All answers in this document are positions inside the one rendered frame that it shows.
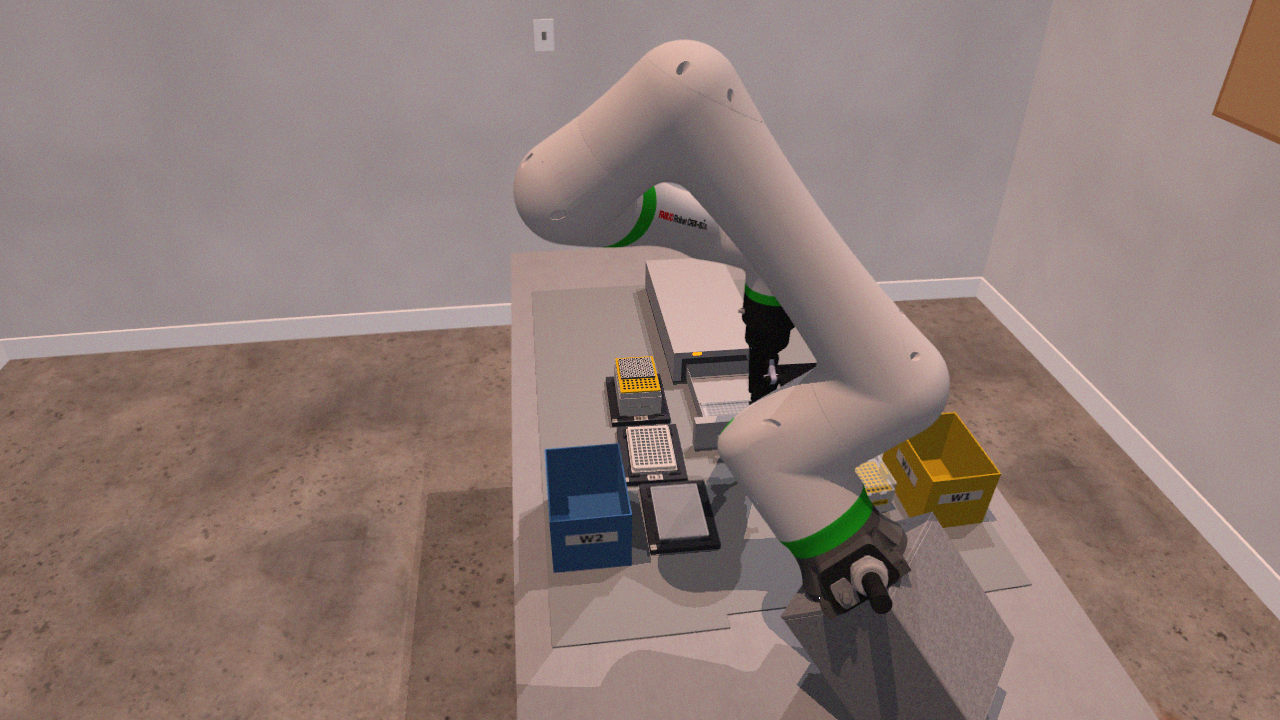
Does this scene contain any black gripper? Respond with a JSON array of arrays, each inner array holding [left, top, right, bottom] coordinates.
[[745, 325, 790, 405]]

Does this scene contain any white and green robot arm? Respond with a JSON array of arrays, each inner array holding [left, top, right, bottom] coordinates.
[[513, 40, 950, 620]]

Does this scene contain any yellow open-top bin labelled w1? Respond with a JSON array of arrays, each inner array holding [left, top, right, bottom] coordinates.
[[882, 413, 1001, 528]]

